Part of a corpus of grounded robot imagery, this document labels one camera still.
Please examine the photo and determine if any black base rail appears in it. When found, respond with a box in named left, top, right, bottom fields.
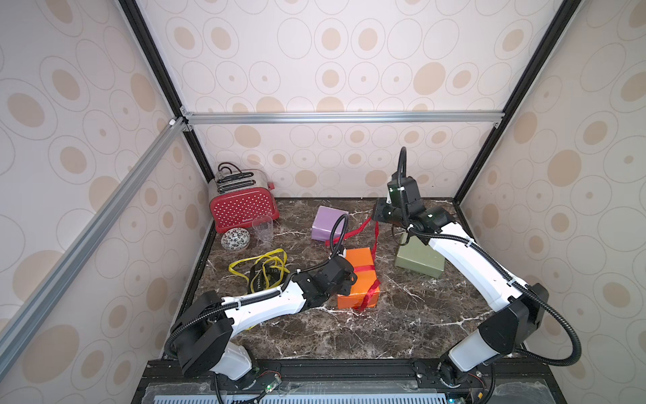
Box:
left=132, top=358, right=565, bottom=403

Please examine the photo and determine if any orange gift box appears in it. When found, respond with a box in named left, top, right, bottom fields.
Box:
left=335, top=246, right=380, bottom=311

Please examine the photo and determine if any black frame post right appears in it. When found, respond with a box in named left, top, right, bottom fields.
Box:
left=454, top=0, right=584, bottom=206

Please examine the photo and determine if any diagonal aluminium bar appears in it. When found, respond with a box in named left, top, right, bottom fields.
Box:
left=1, top=117, right=187, bottom=378

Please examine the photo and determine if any black frame post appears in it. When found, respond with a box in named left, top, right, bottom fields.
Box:
left=118, top=0, right=215, bottom=183
left=454, top=0, right=584, bottom=206

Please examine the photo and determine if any black ribbon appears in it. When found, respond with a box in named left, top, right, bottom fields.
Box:
left=247, top=262, right=275, bottom=294

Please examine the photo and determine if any green gift box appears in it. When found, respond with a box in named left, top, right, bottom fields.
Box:
left=395, top=234, right=446, bottom=279

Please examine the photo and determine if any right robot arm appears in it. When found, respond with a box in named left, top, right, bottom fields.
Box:
left=373, top=148, right=582, bottom=387

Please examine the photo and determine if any black frame post left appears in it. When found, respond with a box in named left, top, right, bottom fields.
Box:
left=118, top=0, right=215, bottom=183

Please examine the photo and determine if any purple gift box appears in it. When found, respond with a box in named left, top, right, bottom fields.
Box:
left=311, top=206, right=348, bottom=242

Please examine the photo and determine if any red polka dot toaster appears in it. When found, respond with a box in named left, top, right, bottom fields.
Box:
left=208, top=162, right=279, bottom=234

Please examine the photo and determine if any horizontal aluminium bar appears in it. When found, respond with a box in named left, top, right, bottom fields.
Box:
left=185, top=110, right=505, bottom=126

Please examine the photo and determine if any yellow ribbon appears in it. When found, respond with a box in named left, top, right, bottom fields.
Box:
left=228, top=248, right=290, bottom=294

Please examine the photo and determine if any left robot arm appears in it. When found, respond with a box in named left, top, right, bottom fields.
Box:
left=163, top=214, right=358, bottom=382

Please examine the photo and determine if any patterned ceramic bowl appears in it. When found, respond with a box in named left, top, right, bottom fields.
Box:
left=220, top=227, right=251, bottom=253

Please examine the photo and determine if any clear plastic cup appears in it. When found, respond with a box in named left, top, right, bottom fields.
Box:
left=252, top=215, right=274, bottom=245

